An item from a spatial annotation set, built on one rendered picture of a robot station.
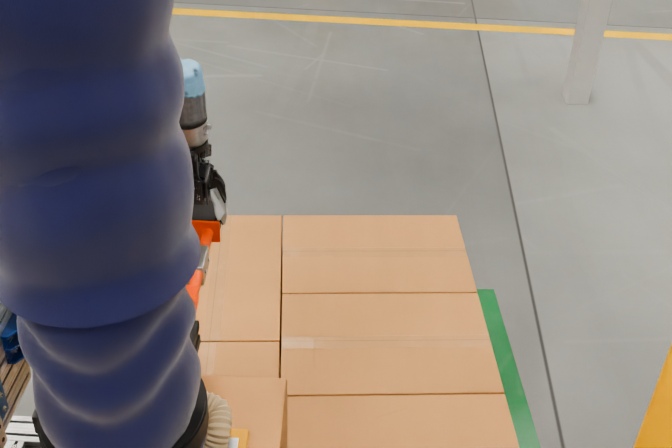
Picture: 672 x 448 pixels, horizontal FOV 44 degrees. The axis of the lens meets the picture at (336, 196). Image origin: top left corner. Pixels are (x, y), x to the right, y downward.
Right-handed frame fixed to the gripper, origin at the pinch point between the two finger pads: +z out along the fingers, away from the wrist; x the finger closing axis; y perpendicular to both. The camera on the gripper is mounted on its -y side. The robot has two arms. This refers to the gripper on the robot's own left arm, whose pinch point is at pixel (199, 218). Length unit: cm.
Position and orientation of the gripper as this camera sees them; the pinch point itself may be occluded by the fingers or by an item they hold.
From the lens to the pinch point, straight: 172.2
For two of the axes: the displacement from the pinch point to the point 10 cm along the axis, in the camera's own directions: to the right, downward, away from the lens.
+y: -0.2, 5.8, -8.2
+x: 10.0, 0.3, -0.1
